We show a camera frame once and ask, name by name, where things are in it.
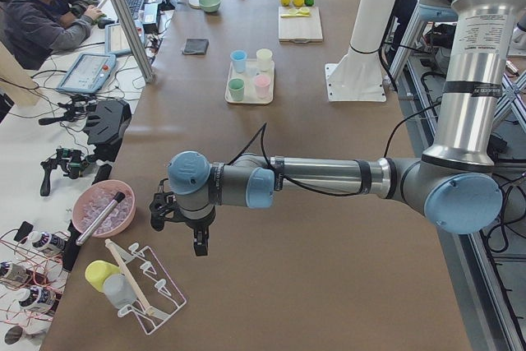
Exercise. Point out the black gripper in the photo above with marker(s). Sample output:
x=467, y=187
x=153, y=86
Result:
x=197, y=226

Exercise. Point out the green cup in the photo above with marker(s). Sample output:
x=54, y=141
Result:
x=236, y=89

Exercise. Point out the pink cup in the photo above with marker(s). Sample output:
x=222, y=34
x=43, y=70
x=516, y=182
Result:
x=262, y=85

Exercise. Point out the blue cup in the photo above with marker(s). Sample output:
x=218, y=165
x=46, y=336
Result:
x=238, y=59

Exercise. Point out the cream cup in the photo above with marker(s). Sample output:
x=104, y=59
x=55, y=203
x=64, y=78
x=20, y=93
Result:
x=264, y=59

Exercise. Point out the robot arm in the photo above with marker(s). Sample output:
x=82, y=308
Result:
x=450, y=183

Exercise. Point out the cream rabbit tray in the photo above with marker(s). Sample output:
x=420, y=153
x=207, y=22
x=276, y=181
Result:
x=249, y=90

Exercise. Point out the wooden stick on rack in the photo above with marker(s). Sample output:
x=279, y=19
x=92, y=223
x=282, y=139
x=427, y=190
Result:
x=114, y=249

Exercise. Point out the grey cup on rack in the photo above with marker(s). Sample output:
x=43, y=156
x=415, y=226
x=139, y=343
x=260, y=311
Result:
x=118, y=291

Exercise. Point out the yellow cup on rack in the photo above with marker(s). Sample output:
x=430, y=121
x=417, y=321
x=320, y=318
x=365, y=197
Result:
x=98, y=271

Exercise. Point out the grey folded cloth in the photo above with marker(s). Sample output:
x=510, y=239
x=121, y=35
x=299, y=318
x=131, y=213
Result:
x=194, y=46

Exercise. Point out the blue teach pendant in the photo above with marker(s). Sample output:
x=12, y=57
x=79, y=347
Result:
x=115, y=41
x=88, y=73

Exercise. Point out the green bowl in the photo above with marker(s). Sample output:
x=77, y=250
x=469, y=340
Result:
x=209, y=6

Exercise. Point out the wooden cutting board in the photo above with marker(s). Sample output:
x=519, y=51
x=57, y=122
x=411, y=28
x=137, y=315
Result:
x=300, y=29

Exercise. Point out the yellow plastic knife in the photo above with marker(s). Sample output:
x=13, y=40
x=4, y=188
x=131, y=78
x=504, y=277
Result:
x=286, y=15

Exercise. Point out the seated person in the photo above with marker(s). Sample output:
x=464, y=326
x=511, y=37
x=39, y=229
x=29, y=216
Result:
x=37, y=28

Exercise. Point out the white wire cup rack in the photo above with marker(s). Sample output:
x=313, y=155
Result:
x=156, y=284

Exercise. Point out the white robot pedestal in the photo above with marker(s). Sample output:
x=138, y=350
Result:
x=358, y=76

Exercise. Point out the aluminium frame post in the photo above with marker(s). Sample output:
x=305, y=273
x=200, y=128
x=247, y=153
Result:
x=135, y=45

